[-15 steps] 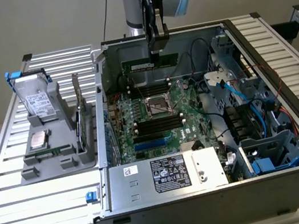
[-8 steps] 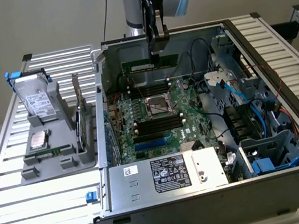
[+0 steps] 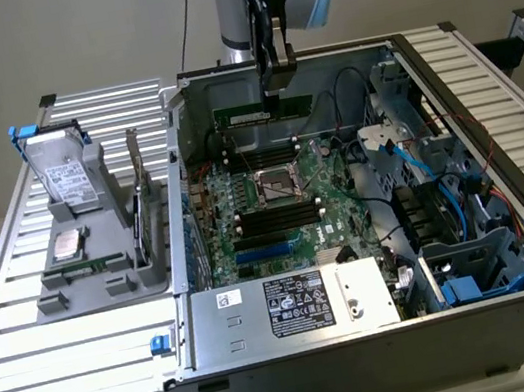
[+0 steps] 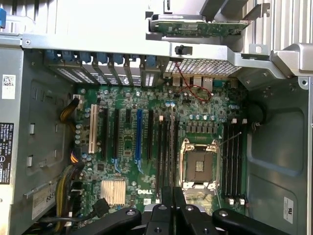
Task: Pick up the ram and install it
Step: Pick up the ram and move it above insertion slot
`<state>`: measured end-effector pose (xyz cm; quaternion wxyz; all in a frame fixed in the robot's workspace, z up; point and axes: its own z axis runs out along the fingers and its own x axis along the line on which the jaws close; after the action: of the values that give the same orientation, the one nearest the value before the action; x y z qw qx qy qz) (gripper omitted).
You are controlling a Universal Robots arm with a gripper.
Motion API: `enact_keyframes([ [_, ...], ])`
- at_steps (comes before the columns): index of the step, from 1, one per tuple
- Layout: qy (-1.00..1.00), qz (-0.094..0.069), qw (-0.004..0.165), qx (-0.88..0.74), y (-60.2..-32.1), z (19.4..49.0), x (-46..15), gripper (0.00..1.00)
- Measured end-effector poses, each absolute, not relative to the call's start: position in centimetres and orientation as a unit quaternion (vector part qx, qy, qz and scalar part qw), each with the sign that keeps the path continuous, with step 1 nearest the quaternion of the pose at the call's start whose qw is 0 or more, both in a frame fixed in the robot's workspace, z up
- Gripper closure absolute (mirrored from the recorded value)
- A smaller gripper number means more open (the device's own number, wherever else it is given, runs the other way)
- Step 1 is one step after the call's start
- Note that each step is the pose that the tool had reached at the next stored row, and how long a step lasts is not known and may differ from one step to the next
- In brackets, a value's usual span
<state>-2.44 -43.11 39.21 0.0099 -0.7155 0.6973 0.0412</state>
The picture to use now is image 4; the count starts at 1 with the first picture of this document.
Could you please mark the blue plastic clip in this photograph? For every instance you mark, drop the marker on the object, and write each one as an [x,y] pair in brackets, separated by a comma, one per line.
[2,19]

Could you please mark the white barcode label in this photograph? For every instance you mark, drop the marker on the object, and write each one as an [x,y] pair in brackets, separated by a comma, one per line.
[44,203]

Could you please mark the short black expansion slot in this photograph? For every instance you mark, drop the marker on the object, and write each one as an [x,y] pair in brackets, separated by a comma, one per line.
[128,115]

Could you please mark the metal CPU socket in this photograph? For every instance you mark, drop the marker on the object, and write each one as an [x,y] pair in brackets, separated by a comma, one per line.
[199,166]

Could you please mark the white expansion slot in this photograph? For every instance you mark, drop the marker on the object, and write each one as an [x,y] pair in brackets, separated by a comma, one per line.
[93,129]

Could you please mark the black RAM slot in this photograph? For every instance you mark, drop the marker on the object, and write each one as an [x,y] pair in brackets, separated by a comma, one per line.
[240,159]
[230,159]
[224,159]
[171,151]
[159,156]
[165,151]
[235,159]
[176,151]

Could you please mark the white certification label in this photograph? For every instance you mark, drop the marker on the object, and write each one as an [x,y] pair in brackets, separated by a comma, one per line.
[288,210]

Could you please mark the grey metal PC case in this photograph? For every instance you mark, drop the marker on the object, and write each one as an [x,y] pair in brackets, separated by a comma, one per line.
[274,147]

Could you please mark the black case latch button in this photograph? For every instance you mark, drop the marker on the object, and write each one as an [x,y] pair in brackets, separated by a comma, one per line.
[179,49]

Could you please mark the blue expansion slot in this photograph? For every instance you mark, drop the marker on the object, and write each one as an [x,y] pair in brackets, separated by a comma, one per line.
[139,137]

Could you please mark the white QR code label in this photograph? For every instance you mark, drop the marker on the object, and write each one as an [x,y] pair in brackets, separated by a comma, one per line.
[9,86]

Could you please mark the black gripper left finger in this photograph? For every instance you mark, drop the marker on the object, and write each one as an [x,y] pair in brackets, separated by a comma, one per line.
[127,218]

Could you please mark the green Dell motherboard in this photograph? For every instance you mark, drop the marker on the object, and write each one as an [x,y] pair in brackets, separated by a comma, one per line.
[132,98]

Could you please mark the green graphics card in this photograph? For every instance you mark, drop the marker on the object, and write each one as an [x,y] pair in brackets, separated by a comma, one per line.
[195,29]

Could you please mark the black Dell rating label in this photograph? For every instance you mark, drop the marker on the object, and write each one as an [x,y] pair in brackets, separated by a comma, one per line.
[6,151]

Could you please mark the silver finned chipset heatsink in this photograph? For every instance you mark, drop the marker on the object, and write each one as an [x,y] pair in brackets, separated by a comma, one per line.
[113,192]

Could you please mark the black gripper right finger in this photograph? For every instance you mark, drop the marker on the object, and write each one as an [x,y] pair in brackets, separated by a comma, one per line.
[230,219]

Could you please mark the long black expansion slot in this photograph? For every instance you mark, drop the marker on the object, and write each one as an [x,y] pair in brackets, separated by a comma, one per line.
[150,134]
[116,132]
[105,132]

